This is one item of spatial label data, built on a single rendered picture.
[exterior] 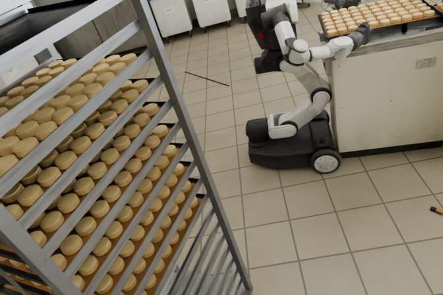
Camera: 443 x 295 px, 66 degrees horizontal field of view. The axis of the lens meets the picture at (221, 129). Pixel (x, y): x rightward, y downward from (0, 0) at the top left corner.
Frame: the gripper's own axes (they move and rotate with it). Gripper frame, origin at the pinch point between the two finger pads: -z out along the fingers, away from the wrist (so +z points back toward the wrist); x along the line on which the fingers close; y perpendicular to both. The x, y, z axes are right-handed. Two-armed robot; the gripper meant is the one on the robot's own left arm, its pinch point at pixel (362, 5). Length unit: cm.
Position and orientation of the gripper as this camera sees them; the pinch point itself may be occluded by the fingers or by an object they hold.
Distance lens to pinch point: 254.2
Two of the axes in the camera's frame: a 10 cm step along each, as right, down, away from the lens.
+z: -6.1, -3.3, 7.3
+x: -2.5, -7.9, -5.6
